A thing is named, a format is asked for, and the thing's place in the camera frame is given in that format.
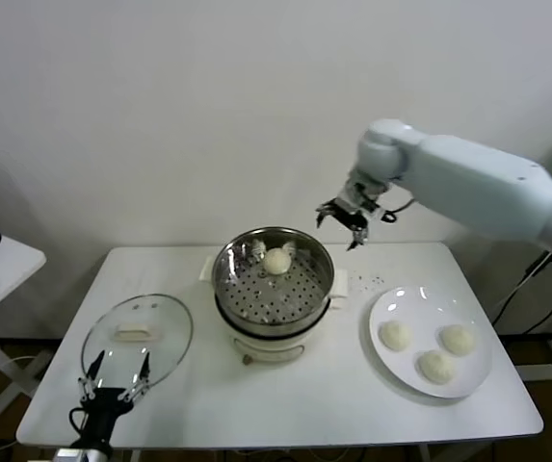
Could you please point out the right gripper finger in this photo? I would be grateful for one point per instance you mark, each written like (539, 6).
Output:
(326, 209)
(361, 236)

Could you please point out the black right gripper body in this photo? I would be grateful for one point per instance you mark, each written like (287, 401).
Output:
(352, 217)

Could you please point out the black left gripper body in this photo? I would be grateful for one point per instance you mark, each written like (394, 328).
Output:
(103, 405)

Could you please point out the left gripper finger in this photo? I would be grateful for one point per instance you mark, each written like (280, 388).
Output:
(144, 376)
(93, 373)

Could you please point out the white steamed baozi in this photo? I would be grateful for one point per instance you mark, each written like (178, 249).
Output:
(395, 335)
(437, 367)
(457, 339)
(275, 262)

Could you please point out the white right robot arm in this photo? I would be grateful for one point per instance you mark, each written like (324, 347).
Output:
(473, 178)

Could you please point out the stainless steel steamer basket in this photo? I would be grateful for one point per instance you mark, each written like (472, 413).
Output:
(234, 274)

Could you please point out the dark crumb scatter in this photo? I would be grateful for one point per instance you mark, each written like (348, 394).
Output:
(374, 278)

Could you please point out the glass pot lid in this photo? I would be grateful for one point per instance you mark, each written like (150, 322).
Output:
(165, 327)

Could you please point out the white electric cooker pot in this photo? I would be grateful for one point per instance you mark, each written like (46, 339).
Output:
(266, 347)

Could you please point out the white side table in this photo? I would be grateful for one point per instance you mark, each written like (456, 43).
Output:
(10, 260)

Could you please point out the white round plate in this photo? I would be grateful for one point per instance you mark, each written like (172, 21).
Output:
(470, 380)

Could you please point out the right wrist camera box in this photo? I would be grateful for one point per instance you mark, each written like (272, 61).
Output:
(362, 192)

